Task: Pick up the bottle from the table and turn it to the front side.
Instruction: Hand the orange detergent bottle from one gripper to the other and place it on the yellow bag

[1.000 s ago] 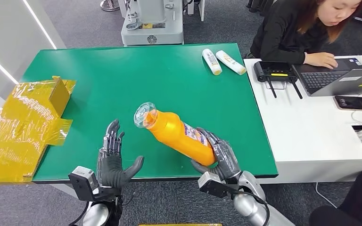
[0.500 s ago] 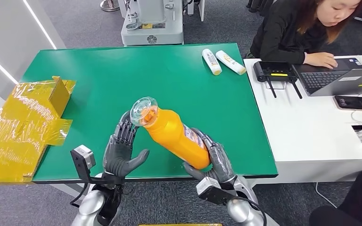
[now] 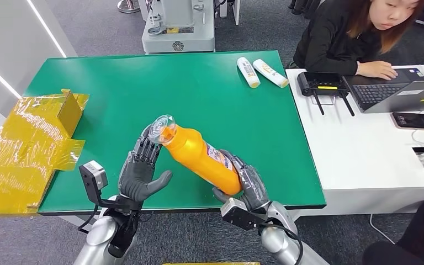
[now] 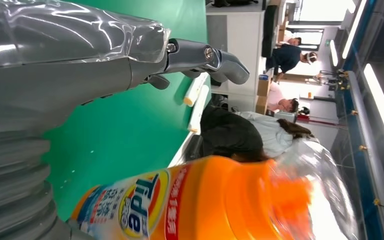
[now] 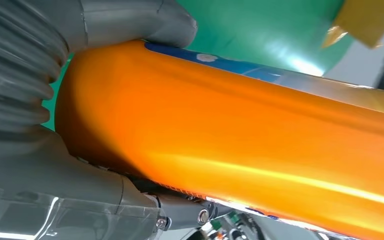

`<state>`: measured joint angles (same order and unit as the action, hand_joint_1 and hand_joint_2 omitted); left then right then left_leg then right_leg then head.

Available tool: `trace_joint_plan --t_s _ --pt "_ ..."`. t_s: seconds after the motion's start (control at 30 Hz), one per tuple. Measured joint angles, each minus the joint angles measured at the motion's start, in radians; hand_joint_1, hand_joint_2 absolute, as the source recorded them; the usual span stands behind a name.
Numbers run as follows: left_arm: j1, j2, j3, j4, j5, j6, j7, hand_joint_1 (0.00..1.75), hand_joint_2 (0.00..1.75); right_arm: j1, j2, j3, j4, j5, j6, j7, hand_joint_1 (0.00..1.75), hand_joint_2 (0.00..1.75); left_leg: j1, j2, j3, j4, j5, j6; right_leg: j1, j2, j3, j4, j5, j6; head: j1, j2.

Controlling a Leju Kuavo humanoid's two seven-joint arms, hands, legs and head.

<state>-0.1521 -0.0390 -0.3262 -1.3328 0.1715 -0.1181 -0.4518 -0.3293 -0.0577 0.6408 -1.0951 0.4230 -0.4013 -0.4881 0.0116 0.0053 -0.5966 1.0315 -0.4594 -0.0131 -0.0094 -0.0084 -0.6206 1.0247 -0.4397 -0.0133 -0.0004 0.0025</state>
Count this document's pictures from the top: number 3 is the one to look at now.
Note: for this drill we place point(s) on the person's hand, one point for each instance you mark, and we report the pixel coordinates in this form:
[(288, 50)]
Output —
[(376, 68)]

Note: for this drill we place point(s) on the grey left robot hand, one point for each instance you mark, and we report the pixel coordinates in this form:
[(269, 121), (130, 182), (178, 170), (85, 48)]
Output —
[(135, 179)]

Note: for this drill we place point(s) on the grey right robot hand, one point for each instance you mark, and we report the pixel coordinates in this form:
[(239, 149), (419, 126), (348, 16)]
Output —
[(252, 186)]

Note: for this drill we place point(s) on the orange bottle with clear cap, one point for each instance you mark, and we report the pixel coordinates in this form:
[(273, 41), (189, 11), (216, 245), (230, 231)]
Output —
[(197, 157)]

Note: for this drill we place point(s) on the person's forearm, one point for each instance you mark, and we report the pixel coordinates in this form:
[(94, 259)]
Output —
[(325, 64)]

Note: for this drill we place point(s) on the white bottle with yellow cap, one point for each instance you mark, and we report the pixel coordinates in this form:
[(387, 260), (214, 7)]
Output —
[(270, 73), (248, 72)]

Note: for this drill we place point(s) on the grey laptop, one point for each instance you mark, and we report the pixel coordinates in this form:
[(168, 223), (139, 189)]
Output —
[(380, 93)]

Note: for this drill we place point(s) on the black router with antennas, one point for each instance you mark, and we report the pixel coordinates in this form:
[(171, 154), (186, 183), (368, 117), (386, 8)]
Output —
[(320, 82)]

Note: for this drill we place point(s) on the black smartphone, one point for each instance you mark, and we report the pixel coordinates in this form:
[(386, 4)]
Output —
[(416, 121)]

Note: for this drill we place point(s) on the green topped table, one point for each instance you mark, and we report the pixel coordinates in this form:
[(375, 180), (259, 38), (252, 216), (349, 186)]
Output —
[(197, 120)]

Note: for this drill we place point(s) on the white desk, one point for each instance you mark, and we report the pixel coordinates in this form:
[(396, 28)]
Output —
[(362, 164)]

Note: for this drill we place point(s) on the yellow tape-wrapped cardboard box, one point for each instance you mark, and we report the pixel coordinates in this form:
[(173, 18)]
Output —
[(21, 153)]

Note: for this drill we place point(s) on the white furniture legs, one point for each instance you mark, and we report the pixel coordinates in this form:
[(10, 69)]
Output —
[(235, 11)]

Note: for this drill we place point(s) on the white machine base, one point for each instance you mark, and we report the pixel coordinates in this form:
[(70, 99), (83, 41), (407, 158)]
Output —
[(179, 33)]

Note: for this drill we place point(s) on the person in black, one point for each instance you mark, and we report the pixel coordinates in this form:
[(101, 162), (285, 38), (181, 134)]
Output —
[(416, 237)]

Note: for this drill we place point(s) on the chrome stand base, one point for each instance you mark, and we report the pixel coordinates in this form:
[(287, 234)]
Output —
[(128, 6)]

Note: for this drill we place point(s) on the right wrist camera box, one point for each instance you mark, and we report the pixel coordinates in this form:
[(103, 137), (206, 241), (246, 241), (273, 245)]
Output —
[(237, 215)]

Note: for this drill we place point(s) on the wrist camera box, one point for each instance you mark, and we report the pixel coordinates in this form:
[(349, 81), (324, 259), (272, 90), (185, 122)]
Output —
[(237, 215), (93, 177)]

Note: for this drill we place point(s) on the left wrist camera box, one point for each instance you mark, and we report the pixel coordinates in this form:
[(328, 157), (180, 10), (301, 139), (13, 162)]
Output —
[(93, 177)]

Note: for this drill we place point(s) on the wall light strip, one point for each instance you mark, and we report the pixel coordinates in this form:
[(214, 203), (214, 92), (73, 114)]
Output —
[(0, 77), (47, 30)]

